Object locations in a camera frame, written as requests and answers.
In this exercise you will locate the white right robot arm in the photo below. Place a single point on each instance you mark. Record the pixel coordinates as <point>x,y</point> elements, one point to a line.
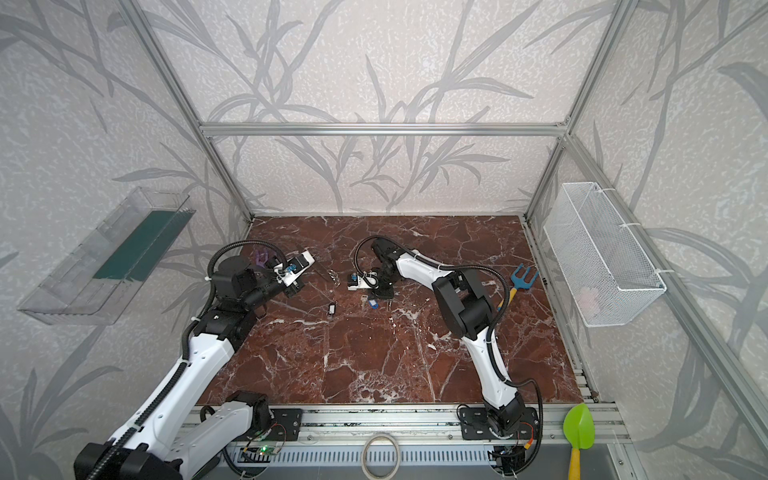
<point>472,300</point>

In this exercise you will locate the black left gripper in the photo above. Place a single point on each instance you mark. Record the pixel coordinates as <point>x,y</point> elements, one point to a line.
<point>294,282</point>

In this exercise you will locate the white wire mesh basket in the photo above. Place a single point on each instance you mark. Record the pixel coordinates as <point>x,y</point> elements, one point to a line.
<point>609,275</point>

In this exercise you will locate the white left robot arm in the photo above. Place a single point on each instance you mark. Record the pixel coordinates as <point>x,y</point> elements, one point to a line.
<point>149,445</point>

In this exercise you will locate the blue yellow garden fork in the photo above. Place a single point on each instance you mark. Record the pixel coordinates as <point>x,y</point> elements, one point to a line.
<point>522,278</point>

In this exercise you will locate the green yellow toy shovel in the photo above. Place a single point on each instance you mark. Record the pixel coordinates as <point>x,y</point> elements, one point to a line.
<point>579,431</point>

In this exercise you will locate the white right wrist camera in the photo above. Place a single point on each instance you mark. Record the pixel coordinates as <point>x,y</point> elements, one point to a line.
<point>360,281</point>

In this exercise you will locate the purple pink garden fork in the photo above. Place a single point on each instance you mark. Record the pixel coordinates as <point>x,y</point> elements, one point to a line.
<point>259,255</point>

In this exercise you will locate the steel perforated key holder plate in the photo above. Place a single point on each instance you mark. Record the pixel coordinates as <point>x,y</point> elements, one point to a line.
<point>327,273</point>

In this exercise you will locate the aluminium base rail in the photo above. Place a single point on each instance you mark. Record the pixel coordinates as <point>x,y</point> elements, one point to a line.
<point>384,437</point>

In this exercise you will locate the clear plastic wall shelf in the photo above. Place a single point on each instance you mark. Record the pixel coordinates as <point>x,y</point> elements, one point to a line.
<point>96,282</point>

